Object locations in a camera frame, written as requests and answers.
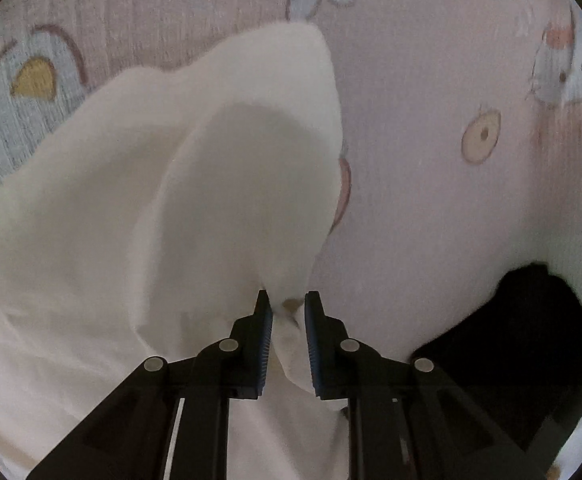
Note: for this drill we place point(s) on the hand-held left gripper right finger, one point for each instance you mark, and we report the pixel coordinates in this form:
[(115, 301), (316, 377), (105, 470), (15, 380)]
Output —
[(312, 350)]

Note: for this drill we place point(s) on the black cloth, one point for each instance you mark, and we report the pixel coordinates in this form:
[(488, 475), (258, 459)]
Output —
[(511, 350)]

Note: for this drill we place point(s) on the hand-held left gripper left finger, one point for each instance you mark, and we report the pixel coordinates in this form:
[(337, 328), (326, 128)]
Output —
[(266, 350)]

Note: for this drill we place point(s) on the pink cartoon printed blanket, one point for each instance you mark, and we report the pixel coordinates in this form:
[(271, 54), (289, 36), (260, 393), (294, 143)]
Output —
[(421, 110)]

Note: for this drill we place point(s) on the cream garment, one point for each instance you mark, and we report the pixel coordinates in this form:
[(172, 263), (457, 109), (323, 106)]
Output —
[(121, 210)]

